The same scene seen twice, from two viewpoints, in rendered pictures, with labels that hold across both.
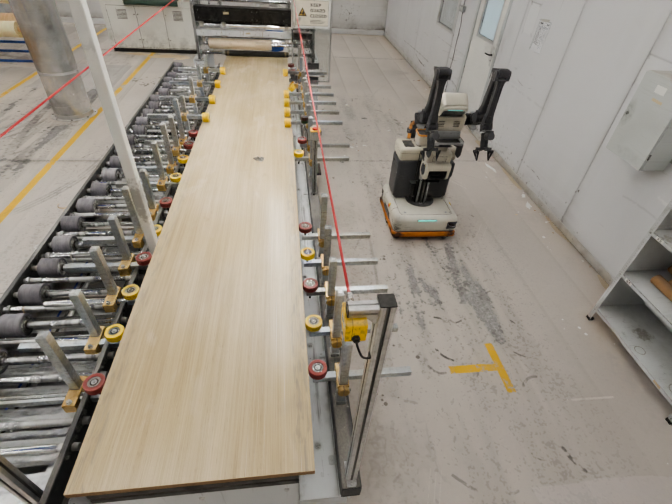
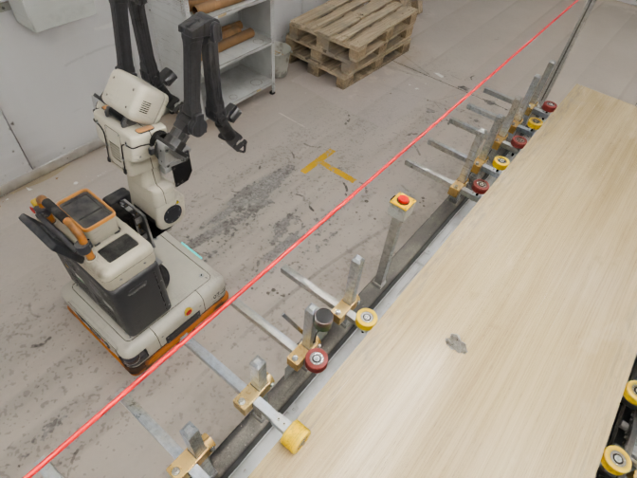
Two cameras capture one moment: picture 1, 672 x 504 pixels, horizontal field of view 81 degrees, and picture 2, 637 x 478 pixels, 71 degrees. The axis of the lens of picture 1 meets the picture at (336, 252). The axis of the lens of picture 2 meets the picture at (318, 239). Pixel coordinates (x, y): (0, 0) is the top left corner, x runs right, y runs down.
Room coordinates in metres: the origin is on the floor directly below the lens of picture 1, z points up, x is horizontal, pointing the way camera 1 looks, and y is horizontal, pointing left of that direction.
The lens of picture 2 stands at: (3.70, 0.82, 2.32)
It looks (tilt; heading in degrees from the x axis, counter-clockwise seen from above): 49 degrees down; 223
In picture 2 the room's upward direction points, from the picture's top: 6 degrees clockwise
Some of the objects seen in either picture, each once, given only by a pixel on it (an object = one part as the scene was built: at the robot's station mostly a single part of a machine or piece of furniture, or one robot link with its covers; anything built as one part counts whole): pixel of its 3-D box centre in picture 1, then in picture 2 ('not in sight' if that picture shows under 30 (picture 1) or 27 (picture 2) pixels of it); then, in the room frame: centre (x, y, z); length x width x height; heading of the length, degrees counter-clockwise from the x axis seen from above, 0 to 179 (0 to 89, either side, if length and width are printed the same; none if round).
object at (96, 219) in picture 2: (428, 137); (89, 217); (3.47, -0.77, 0.87); 0.23 x 0.15 x 0.11; 99
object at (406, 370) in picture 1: (362, 374); (515, 102); (0.97, -0.16, 0.83); 0.43 x 0.03 x 0.04; 99
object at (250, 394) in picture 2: not in sight; (254, 392); (3.40, 0.34, 0.95); 0.14 x 0.06 x 0.05; 9
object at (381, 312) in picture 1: (351, 410); (581, 34); (0.60, -0.08, 1.20); 0.15 x 0.12 x 1.00; 9
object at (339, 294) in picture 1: (336, 327); (520, 112); (1.16, -0.03, 0.90); 0.04 x 0.04 x 0.48; 9
